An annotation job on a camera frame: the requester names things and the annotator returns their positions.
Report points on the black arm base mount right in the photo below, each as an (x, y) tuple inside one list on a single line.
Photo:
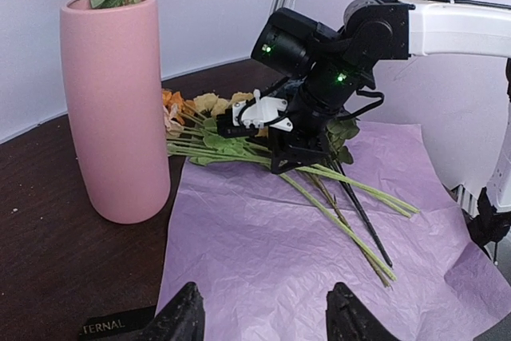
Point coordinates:
[(489, 225)]

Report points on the purple tissue paper sheet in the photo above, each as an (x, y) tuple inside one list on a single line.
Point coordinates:
[(264, 258)]

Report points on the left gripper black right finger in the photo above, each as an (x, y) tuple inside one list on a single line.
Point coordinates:
[(348, 319)]

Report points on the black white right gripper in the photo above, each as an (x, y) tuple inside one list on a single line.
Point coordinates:
[(296, 113)]

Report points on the cream yellow flower stem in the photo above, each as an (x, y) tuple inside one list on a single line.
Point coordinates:
[(213, 105)]

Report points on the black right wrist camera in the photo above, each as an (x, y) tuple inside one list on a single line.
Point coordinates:
[(287, 42)]

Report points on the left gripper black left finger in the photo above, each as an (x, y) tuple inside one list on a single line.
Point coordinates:
[(181, 319)]

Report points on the pink vase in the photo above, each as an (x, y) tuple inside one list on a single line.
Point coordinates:
[(110, 62)]

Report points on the orange flower stem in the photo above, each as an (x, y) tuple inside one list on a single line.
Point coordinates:
[(174, 106)]

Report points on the black ribbon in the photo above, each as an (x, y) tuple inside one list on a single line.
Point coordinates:
[(116, 323)]

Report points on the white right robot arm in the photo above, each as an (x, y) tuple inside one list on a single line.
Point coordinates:
[(333, 65)]

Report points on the peach poppy flower stem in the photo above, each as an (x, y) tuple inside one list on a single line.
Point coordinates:
[(204, 127)]

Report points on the blue hydrangea flower stem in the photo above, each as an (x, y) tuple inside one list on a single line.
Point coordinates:
[(337, 133)]

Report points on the white blossom flower stem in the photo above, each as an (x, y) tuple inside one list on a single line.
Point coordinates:
[(207, 150)]

